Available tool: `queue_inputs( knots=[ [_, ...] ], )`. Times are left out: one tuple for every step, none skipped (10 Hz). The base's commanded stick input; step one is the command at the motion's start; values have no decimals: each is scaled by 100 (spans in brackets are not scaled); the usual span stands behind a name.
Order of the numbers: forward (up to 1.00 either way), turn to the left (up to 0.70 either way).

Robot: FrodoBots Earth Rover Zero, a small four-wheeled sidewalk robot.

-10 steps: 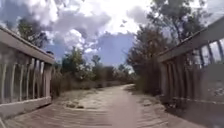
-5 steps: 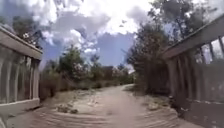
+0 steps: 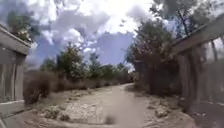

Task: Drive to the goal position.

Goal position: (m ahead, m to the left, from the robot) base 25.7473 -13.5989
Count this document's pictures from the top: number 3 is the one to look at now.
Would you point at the dark leafy tree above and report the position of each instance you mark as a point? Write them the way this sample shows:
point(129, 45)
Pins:
point(153, 63)

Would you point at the pale dirt path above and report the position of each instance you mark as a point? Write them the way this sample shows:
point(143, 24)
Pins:
point(113, 106)

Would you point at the dry brown bushes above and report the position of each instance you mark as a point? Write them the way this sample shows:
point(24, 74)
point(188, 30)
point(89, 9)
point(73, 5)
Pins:
point(38, 86)

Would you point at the tall tree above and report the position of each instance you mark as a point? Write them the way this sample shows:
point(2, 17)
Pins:
point(186, 16)
point(21, 25)

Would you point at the row of green trees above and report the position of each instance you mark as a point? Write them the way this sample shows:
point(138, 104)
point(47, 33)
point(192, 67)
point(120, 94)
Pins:
point(83, 66)

